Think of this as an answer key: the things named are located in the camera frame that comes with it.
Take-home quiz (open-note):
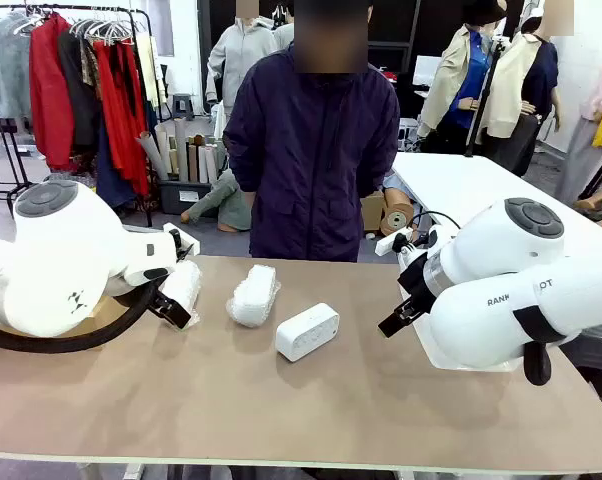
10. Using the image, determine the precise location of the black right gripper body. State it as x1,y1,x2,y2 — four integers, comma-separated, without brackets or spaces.
397,251,438,307

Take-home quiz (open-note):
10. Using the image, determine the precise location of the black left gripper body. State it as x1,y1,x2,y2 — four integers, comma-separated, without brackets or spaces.
169,228,195,262

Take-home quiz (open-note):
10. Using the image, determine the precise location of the bubble-wrapped white clock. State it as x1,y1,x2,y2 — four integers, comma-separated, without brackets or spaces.
158,259,203,331
225,263,282,329

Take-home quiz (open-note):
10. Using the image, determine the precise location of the white unwrapped digital clock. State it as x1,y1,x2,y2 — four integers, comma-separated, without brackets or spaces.
274,302,341,363

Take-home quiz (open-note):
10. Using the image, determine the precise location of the black storage bin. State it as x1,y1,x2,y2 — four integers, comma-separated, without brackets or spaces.
158,178,220,216

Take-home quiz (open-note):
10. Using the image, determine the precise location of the large brown paper roll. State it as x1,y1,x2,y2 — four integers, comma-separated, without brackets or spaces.
379,187,416,239

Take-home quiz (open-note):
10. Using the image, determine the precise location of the kneeling mannequin in green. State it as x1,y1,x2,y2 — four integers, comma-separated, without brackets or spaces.
180,169,255,234

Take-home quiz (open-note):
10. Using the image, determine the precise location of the small cardboard carton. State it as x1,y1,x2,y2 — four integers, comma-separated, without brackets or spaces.
359,192,388,234

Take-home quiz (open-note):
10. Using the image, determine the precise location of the white paper tube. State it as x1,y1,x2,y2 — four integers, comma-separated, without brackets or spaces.
204,143,219,184

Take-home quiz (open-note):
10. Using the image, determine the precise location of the navy hanging garment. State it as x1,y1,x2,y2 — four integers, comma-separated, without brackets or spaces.
95,119,138,210

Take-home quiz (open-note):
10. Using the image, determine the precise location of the tall grey paper roll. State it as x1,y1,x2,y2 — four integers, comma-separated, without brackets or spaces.
174,117,190,184

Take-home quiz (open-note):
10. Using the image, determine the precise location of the slanted grey paper roll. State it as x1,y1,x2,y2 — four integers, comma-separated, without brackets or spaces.
135,130,170,181

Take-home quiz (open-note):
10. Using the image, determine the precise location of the cream paper roll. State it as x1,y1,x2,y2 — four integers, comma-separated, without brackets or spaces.
154,123,176,176

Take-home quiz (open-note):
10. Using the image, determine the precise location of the white table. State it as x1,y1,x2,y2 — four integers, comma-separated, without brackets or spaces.
390,152,602,261

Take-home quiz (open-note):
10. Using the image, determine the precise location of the red dress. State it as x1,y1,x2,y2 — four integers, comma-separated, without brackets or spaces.
91,39,151,197

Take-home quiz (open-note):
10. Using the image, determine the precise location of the small grey stool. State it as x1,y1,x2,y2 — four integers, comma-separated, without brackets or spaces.
171,93,196,121

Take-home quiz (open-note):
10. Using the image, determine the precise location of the person in navy jacket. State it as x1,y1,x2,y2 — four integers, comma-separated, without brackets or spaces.
222,0,401,264

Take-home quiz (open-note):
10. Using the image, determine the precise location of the cream hanging garment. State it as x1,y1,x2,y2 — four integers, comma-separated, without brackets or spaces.
133,32,162,111

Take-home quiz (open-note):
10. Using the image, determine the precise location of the black hanging garment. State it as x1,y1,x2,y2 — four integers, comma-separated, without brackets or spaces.
58,30,102,147

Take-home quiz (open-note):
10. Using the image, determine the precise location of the lying bare mannequin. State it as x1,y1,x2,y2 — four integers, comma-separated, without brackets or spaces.
573,182,602,231

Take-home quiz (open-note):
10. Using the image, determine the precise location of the mannequin in grey hoodie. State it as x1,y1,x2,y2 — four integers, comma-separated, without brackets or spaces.
204,0,278,119

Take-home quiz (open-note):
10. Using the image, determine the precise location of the black plastic stool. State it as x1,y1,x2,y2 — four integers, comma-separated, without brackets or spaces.
563,333,602,401

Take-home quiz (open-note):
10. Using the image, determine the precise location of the black tripod pole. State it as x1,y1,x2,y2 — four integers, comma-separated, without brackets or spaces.
464,37,510,159

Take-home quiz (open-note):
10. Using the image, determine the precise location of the red coat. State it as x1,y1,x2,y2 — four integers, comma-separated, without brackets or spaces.
29,13,77,171

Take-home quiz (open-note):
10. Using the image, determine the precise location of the white box on shelf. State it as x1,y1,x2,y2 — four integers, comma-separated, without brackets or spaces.
411,54,445,86

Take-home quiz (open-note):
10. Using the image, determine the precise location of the mannequin beige jacket blue shirt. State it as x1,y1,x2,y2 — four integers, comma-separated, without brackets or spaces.
416,0,505,154

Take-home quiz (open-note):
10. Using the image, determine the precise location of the mannequin cream vest navy shirt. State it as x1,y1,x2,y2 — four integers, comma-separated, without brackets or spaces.
483,0,562,176

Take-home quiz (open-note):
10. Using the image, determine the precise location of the light grey fuzzy coat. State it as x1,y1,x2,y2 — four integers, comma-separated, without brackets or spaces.
0,12,32,119

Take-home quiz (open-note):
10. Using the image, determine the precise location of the black metal clothes rack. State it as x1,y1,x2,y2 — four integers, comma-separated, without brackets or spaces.
0,3,155,229

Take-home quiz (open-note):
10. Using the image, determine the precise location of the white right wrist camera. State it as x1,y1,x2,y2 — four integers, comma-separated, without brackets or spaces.
374,227,416,258

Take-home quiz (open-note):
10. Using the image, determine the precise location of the thin black camera cable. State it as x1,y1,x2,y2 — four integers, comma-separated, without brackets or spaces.
408,210,463,246

